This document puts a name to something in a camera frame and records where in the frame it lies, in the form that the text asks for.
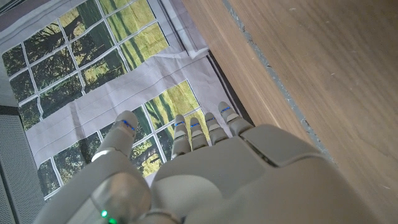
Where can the grey tape outline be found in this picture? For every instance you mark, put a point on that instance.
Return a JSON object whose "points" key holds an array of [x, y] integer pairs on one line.
{"points": [[283, 88]]}

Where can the black backdrop bottom bar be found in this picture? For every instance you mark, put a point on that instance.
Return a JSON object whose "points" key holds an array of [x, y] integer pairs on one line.
{"points": [[227, 90]]}

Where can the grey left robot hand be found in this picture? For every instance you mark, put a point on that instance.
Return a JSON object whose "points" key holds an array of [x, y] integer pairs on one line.
{"points": [[233, 174]]}

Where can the printed window backdrop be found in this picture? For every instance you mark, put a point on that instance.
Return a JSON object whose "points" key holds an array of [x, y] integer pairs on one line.
{"points": [[93, 102]]}

